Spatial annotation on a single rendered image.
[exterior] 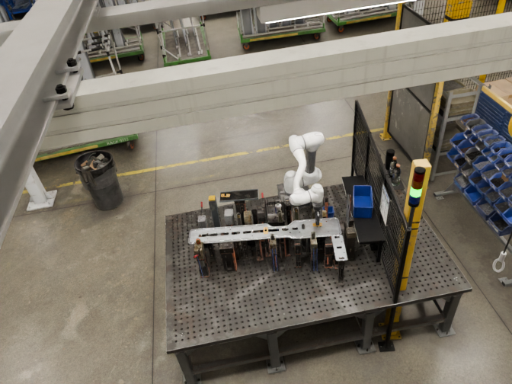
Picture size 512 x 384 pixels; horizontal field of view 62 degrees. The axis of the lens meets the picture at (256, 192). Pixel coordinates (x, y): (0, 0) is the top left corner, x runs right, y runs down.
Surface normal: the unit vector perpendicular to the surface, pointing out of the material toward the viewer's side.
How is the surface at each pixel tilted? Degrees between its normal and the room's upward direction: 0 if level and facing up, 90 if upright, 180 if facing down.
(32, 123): 0
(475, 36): 90
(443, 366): 0
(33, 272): 0
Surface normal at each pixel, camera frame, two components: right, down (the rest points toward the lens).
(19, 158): -0.09, -0.76
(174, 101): 0.17, 0.62
